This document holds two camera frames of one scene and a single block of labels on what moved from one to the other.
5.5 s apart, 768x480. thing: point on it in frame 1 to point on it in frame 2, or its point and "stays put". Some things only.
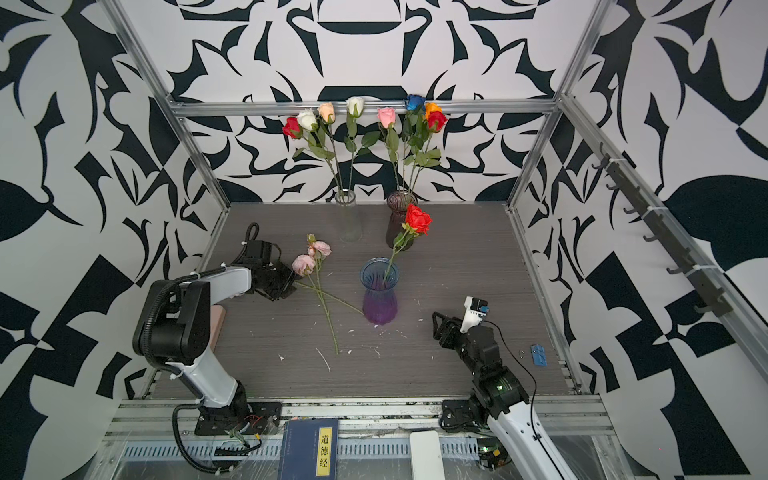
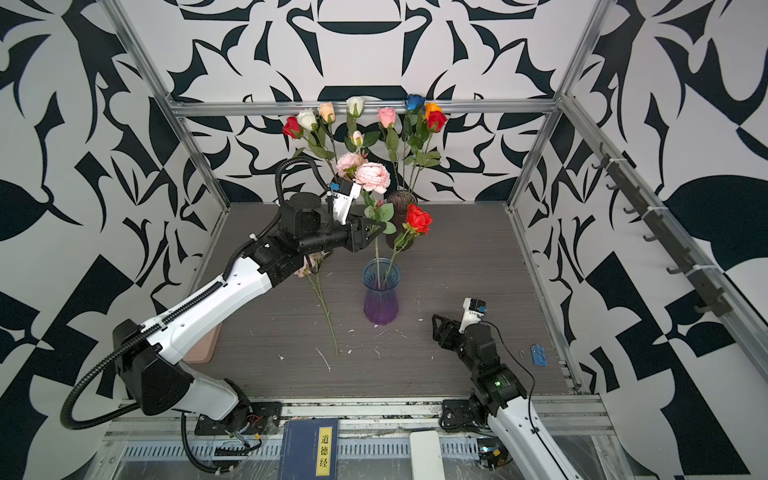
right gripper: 451,325 stays put
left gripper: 285,292 to 356,236
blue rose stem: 414,126 stays put
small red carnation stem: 417,222 stays put
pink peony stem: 304,265 to 369,178
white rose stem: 355,109 stays put
